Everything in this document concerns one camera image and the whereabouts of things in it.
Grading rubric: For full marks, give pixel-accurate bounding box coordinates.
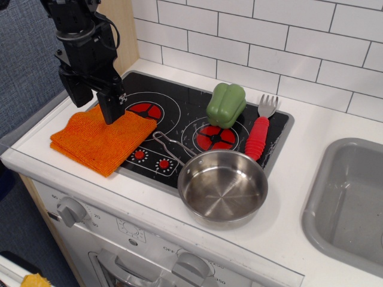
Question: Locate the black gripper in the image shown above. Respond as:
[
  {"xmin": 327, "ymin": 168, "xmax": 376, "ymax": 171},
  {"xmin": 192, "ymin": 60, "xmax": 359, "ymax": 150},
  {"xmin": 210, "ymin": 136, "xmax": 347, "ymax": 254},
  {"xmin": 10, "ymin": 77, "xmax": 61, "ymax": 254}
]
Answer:
[{"xmin": 54, "ymin": 20, "xmax": 126, "ymax": 124}]

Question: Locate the stainless steel pot with handle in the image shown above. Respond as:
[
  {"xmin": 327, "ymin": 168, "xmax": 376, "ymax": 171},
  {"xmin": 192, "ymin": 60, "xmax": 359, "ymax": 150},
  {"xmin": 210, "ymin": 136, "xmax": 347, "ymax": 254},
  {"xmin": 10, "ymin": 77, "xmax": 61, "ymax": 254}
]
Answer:
[{"xmin": 152, "ymin": 130, "xmax": 269, "ymax": 231}]

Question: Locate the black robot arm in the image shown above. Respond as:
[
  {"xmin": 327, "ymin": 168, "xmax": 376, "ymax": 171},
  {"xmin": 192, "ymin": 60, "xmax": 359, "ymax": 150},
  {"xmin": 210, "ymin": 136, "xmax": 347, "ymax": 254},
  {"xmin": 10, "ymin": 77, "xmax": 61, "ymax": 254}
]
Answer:
[{"xmin": 42, "ymin": 1, "xmax": 125, "ymax": 124}]

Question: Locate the folded orange cloth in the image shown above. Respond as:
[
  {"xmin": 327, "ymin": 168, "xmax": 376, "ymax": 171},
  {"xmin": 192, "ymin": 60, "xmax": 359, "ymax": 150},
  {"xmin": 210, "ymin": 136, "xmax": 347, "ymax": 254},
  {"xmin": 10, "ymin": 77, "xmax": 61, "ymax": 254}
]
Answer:
[{"xmin": 50, "ymin": 105, "xmax": 157, "ymax": 177}]

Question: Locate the black toy stove top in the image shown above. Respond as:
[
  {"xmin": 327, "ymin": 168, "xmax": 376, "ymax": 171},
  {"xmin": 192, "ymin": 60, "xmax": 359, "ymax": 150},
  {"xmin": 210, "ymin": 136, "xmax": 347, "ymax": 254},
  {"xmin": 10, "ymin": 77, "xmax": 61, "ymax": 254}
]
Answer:
[{"xmin": 86, "ymin": 71, "xmax": 295, "ymax": 199}]

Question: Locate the grey timer knob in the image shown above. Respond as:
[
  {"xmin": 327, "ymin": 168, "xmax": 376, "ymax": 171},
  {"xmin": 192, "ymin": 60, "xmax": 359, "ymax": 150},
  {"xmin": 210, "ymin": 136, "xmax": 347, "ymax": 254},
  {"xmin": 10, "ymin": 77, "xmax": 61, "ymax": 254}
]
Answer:
[{"xmin": 57, "ymin": 197, "xmax": 87, "ymax": 227}]

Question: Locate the green toy bell pepper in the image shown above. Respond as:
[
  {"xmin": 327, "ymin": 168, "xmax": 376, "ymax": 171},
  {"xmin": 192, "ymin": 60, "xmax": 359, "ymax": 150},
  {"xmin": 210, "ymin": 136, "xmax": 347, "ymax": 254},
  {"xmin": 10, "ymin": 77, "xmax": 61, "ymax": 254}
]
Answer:
[{"xmin": 206, "ymin": 83, "xmax": 247, "ymax": 129}]

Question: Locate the yellow object at bottom left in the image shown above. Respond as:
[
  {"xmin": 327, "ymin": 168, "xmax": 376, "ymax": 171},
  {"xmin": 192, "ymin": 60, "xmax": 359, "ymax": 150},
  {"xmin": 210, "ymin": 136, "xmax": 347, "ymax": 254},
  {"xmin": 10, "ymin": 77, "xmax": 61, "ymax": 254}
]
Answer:
[{"xmin": 20, "ymin": 273, "xmax": 52, "ymax": 287}]

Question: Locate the grey oven knob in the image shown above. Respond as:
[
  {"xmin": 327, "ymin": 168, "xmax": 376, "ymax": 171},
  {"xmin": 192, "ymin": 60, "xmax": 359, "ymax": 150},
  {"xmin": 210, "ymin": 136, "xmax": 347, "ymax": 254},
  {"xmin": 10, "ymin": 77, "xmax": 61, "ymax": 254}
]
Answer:
[{"xmin": 172, "ymin": 252, "xmax": 210, "ymax": 286}]

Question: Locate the grey sink basin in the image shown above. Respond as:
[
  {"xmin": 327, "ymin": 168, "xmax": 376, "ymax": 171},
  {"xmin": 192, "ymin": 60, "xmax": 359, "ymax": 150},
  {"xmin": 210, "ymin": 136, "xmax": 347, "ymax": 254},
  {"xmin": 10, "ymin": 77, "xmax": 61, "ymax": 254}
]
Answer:
[{"xmin": 302, "ymin": 138, "xmax": 382, "ymax": 277}]

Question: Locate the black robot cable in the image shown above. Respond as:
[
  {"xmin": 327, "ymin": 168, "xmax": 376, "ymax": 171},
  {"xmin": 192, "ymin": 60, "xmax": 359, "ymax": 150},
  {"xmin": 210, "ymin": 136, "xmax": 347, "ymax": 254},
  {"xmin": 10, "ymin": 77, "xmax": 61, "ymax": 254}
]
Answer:
[{"xmin": 92, "ymin": 11, "xmax": 121, "ymax": 51}]

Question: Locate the wooden side post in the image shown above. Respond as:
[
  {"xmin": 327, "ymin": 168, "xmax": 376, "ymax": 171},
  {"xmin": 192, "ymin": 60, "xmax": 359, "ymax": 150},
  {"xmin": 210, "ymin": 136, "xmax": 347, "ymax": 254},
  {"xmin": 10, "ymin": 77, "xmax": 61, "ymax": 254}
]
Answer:
[{"xmin": 98, "ymin": 0, "xmax": 139, "ymax": 76}]

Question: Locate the fork with red handle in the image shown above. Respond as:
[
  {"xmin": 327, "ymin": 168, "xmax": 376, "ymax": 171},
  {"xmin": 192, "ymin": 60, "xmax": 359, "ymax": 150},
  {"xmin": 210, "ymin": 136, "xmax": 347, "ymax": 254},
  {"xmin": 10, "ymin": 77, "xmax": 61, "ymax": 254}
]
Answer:
[{"xmin": 245, "ymin": 95, "xmax": 279, "ymax": 161}]

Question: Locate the silver oven door handle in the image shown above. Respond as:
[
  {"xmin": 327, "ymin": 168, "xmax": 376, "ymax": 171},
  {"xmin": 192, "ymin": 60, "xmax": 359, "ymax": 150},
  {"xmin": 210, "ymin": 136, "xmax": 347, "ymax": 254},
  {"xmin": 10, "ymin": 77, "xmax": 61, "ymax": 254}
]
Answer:
[{"xmin": 97, "ymin": 249, "xmax": 167, "ymax": 286}]

